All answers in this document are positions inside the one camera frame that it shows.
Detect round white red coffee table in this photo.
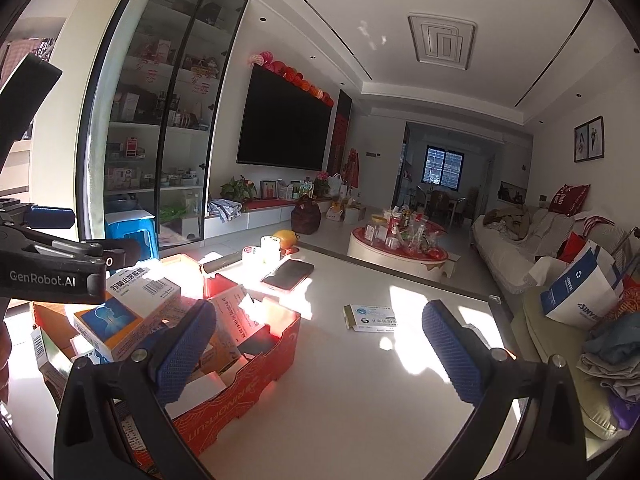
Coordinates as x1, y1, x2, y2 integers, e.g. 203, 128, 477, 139
347, 208, 460, 282

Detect black wall television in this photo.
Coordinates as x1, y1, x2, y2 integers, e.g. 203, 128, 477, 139
236, 66, 332, 171

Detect pile of folded clothes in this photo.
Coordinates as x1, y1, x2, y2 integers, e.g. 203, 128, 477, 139
577, 312, 639, 404

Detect black smartphone red case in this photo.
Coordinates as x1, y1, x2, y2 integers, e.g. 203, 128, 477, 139
262, 259, 314, 290

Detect orange blue throat medicine box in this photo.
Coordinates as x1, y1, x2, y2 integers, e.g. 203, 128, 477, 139
73, 261, 186, 362

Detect glass display cabinet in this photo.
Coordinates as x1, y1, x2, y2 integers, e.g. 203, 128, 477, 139
76, 0, 247, 254

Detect blue plastic stool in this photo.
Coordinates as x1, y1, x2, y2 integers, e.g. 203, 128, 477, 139
105, 209, 160, 261

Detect dark maroon bag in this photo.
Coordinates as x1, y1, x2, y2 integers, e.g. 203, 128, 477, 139
291, 195, 321, 235

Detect green potted plant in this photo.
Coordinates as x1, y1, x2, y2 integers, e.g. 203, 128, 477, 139
220, 176, 257, 204

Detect red cushion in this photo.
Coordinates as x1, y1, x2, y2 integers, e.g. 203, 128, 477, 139
549, 184, 591, 217

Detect white olive medicine box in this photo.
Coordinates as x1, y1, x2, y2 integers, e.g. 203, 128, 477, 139
343, 304, 396, 334

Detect blue white paper bag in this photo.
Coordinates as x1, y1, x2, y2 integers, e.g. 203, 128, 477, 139
540, 240, 624, 330

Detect white sofa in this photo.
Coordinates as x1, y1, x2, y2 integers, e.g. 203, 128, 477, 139
472, 209, 600, 296

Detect framed wall pictures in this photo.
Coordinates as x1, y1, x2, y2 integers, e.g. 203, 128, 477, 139
574, 116, 605, 162

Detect dark window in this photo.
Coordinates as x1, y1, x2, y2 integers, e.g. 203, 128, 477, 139
422, 146, 464, 191

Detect ceiling air vent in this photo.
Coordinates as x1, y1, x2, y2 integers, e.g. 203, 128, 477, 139
408, 14, 477, 70

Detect red cardboard storage box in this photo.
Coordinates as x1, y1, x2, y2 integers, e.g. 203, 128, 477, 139
29, 251, 303, 461

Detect orange fruit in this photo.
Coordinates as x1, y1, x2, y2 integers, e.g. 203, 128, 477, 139
273, 230, 297, 252

